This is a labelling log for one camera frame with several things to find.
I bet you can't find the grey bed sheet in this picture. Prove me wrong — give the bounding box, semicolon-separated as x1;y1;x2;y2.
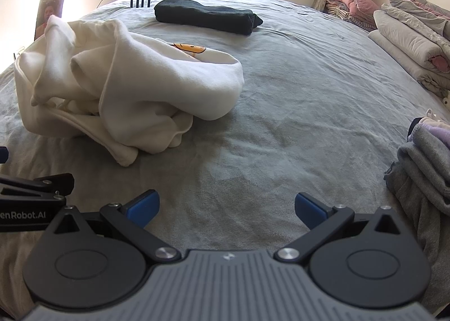
0;0;450;318

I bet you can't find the purple folded garment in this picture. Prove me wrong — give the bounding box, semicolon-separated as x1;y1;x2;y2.
406;120;450;148

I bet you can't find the white Winnie sweatshirt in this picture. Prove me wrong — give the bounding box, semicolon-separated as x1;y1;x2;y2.
15;16;244;166

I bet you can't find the pink pillow pile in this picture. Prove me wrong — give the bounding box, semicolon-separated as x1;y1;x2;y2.
324;0;379;32

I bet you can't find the upright smartphone playing video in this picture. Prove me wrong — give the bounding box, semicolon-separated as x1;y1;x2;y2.
34;0;64;39

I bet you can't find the folded black garment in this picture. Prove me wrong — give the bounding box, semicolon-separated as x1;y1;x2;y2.
154;0;263;35

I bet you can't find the folded grey quilt stack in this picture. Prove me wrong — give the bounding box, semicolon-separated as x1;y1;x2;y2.
368;0;449;100

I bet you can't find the small white folded garment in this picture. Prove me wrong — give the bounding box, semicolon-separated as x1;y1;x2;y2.
426;108;443;122

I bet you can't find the grey folded clothes pile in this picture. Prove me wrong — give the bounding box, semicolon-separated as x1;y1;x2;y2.
384;124;449;313

